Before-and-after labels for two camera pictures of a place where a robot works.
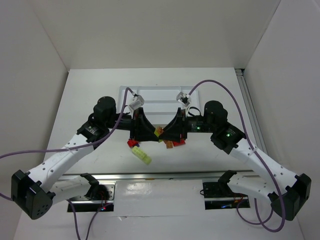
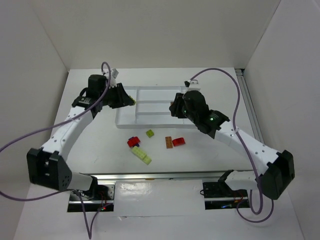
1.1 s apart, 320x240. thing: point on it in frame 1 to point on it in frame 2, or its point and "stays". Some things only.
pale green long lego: [142, 155] stays
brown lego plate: [169, 144] stays
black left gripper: [135, 124] to [119, 94]
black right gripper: [183, 124] to [177, 106]
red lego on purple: [132, 143] stays
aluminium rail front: [156, 176] stays
